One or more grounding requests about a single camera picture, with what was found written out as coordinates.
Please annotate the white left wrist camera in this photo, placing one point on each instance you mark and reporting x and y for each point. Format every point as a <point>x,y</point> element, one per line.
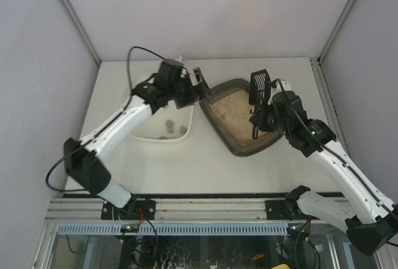
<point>180,59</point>

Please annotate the aluminium left frame post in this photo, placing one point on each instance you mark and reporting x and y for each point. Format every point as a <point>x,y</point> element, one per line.
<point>78,26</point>

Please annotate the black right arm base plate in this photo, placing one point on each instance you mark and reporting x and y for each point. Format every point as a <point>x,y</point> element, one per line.
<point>278,209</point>

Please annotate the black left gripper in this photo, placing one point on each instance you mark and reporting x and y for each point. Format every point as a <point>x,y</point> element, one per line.
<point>189,89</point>

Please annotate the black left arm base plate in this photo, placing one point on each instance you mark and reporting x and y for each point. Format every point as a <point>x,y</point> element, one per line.
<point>134,210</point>

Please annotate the aluminium frame post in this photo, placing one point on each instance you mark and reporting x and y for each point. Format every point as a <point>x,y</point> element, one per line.
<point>78,26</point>
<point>348,7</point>

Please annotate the brown plastic litter box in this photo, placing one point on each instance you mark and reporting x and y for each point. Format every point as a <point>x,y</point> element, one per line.
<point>235,131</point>

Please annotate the black slotted litter scoop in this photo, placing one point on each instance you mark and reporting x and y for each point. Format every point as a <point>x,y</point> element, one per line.
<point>259,90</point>

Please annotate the right controller board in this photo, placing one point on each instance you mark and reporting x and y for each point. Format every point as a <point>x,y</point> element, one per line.
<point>296,229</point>

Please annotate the aluminium right side rail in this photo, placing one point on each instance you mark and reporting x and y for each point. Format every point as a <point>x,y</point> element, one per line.
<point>328,102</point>

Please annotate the left controller board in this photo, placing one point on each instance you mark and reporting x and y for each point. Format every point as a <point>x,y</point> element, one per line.
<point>130,228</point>

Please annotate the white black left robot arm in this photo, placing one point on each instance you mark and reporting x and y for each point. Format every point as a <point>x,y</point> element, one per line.
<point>84,158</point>

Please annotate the aluminium right frame post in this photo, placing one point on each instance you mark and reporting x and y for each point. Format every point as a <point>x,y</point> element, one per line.
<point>348,7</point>

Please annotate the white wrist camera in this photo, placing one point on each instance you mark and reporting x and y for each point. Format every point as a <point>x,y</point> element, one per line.
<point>278,85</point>
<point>180,59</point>

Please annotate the controller board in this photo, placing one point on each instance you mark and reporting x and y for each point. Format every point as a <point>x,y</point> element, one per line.
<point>130,228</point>
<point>296,229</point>

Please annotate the aluminium front mounting rail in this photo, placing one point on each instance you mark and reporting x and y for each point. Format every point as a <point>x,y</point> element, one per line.
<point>167,209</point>

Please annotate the white plastic tub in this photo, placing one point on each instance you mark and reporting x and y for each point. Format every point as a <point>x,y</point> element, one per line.
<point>151,129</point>

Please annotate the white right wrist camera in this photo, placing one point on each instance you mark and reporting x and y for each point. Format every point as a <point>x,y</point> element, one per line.
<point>278,85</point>

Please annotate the grey slotted cable duct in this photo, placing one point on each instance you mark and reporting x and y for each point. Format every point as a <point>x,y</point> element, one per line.
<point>184,229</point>

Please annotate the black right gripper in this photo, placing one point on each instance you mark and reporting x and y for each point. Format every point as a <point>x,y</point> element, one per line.
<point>259,115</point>

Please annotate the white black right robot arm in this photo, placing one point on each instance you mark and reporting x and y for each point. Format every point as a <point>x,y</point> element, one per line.
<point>370,219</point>

